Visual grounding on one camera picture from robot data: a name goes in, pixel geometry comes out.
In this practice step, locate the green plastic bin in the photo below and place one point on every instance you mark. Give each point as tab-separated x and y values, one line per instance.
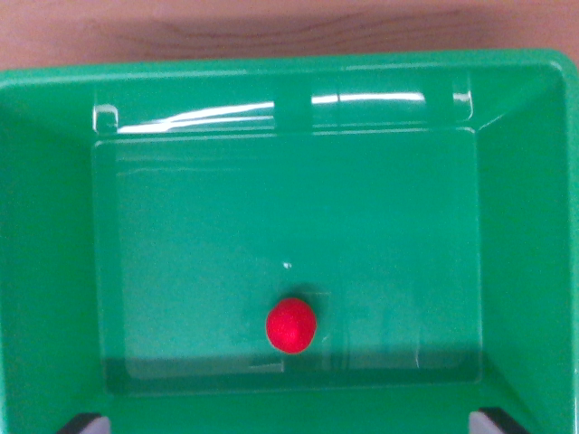
289	217

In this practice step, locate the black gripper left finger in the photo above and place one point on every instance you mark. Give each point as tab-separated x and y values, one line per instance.
83	424

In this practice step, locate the red felt ball fruit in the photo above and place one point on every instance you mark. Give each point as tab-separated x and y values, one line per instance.
290	324

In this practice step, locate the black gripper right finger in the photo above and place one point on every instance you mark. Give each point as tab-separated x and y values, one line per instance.
495	422

